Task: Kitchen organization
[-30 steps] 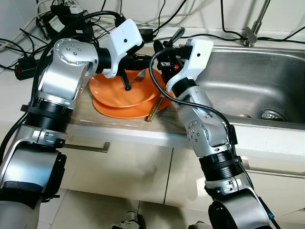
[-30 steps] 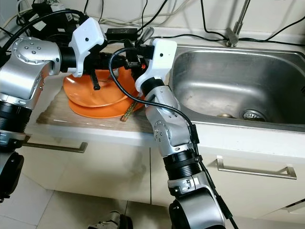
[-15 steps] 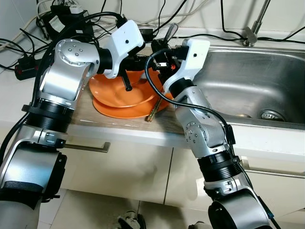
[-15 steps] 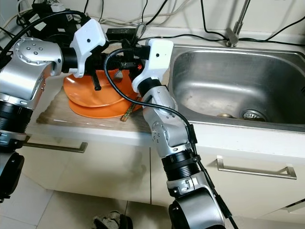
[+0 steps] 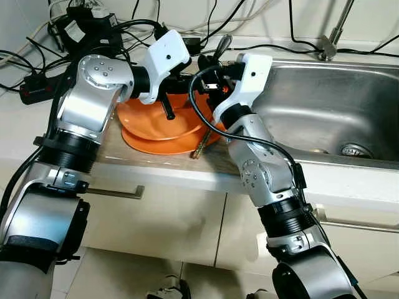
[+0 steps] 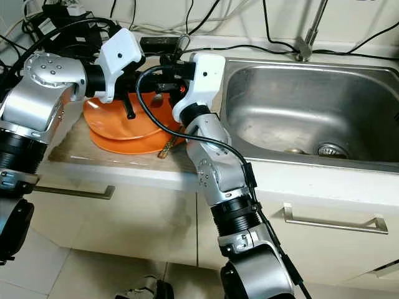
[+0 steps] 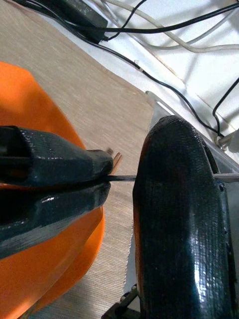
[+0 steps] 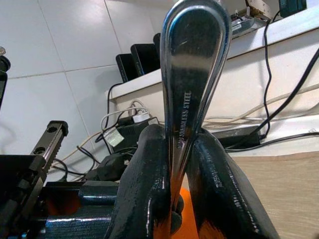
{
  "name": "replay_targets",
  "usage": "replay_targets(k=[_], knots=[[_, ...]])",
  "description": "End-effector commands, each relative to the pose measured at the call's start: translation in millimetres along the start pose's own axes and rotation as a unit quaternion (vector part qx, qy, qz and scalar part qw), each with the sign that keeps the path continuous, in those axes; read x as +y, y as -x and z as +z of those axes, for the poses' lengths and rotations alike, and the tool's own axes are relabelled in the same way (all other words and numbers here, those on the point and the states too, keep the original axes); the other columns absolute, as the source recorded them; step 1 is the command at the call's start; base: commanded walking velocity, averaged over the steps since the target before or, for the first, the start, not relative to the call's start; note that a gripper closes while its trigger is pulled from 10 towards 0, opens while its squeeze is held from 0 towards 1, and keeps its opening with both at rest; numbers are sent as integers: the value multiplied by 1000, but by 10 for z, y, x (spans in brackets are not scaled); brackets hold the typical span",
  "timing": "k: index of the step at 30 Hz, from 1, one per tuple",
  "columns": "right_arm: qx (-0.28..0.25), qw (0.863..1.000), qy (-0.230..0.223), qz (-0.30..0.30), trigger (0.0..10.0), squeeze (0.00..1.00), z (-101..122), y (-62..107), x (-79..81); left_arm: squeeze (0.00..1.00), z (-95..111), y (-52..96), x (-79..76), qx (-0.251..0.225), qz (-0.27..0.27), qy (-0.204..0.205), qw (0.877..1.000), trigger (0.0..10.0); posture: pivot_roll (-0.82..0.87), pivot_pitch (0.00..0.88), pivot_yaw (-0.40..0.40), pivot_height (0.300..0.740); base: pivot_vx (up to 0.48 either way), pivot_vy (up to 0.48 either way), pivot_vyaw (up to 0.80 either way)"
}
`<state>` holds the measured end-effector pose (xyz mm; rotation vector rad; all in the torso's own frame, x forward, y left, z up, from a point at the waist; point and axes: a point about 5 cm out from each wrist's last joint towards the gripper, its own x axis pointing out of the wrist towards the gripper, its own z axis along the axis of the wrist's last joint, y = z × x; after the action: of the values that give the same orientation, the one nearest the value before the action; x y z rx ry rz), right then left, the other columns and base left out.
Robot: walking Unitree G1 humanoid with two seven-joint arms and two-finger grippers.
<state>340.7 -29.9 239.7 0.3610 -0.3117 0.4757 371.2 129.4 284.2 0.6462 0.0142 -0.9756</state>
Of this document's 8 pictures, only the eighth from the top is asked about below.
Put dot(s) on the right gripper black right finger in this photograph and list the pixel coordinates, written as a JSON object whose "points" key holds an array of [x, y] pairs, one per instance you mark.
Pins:
{"points": [[219, 194]]}

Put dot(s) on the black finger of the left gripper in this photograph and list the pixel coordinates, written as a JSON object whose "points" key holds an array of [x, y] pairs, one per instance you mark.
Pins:
{"points": [[99, 195], [79, 226]]}

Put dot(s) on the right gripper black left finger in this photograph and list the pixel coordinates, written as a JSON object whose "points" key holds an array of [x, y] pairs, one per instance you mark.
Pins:
{"points": [[144, 186]]}

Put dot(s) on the orange plastic bowl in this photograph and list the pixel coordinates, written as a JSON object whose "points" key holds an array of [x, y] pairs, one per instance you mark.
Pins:
{"points": [[187, 199]]}

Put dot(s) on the stainless steel fork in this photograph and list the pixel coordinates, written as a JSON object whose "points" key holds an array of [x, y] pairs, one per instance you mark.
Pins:
{"points": [[194, 62]]}

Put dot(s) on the black charger with white label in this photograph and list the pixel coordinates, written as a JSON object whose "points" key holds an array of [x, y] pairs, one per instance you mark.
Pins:
{"points": [[129, 134]]}

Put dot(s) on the beige woven placemat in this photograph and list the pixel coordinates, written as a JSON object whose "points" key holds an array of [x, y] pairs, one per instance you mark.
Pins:
{"points": [[286, 194]]}

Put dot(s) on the small white plug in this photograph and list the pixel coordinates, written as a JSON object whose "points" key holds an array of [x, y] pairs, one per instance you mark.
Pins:
{"points": [[140, 117]]}

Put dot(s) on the black standing box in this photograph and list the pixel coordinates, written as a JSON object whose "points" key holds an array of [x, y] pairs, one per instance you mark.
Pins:
{"points": [[147, 58], [157, 42], [127, 67]]}

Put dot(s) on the grey flat electronic device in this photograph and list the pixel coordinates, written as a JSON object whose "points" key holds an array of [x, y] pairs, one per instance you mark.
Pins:
{"points": [[246, 25]]}

